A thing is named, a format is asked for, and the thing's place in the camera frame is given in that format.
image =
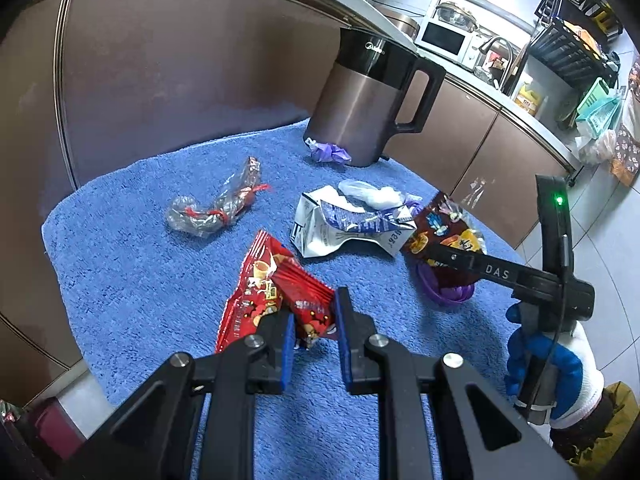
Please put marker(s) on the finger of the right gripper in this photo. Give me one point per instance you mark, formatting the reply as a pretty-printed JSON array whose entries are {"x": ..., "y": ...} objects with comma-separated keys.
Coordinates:
[{"x": 457, "y": 259}]

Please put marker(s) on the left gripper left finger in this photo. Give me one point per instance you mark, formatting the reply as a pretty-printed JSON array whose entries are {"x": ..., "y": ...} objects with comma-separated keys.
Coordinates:
[{"x": 193, "y": 417}]

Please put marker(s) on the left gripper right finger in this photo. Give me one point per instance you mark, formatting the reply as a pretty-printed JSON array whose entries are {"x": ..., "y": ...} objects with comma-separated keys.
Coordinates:
[{"x": 437, "y": 415}]

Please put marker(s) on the purple plastic bag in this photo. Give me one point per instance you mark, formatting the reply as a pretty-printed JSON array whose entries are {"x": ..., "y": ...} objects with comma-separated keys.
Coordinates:
[{"x": 444, "y": 296}]

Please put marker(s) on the red snack wrapper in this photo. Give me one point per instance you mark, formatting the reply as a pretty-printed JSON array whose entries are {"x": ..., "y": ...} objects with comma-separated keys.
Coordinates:
[{"x": 271, "y": 279}]

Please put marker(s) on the chrome kitchen faucet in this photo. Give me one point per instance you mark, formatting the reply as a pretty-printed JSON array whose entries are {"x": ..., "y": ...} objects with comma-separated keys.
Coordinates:
[{"x": 500, "y": 54}]

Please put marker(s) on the dark chocolate snack wrapper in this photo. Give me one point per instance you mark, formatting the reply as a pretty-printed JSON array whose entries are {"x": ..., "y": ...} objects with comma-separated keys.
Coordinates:
[{"x": 445, "y": 222}]

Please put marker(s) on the blue towel mat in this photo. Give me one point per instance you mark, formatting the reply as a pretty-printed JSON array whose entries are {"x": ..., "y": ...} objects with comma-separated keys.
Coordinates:
[{"x": 136, "y": 292}]

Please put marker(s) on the crushed white milk carton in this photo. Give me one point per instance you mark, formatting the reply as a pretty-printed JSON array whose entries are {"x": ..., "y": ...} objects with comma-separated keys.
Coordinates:
[{"x": 325, "y": 220}]

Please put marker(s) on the yellow detergent bottle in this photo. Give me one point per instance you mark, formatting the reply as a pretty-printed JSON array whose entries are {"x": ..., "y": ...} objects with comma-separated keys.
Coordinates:
[{"x": 529, "y": 96}]

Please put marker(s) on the small crumpled purple wrapper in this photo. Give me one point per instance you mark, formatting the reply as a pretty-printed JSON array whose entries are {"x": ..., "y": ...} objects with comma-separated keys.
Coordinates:
[{"x": 327, "y": 152}]

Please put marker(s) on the teal plastic basket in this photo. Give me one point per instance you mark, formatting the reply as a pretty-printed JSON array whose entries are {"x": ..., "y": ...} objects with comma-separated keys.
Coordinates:
[{"x": 599, "y": 110}]

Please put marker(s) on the brown black electric kettle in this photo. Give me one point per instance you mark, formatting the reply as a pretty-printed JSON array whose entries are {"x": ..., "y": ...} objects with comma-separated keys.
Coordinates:
[{"x": 363, "y": 94}]

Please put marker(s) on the white microwave oven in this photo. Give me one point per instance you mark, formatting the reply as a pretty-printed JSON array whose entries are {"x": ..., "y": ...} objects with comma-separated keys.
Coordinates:
[{"x": 448, "y": 41}]

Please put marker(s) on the steel pot on microwave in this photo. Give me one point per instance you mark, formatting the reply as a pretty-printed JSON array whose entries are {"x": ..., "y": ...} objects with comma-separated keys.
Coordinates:
[{"x": 452, "y": 14}]

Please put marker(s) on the brown rice cooker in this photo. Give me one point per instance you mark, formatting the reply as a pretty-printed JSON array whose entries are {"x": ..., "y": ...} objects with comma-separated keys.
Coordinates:
[{"x": 403, "y": 22}]

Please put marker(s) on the black wall rack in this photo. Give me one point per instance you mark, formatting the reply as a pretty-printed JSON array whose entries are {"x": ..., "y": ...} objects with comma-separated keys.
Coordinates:
[{"x": 573, "y": 39}]

